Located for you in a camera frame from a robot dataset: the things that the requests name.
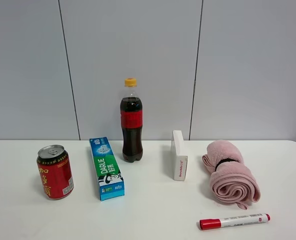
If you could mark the pink towel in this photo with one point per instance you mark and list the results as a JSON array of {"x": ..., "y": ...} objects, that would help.
[{"x": 230, "y": 180}]

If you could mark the cola bottle yellow cap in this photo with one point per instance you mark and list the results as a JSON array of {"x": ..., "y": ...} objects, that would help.
[{"x": 131, "y": 117}]

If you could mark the red herbal tea can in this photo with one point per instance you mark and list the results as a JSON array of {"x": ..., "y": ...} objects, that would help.
[{"x": 55, "y": 171}]

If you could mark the red whiteboard marker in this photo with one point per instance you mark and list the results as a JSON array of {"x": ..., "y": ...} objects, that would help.
[{"x": 245, "y": 220}]

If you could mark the green blue toothpaste box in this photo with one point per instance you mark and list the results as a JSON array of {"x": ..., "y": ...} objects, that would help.
[{"x": 109, "y": 178}]

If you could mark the white rectangular box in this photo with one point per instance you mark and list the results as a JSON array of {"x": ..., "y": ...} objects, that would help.
[{"x": 179, "y": 156}]

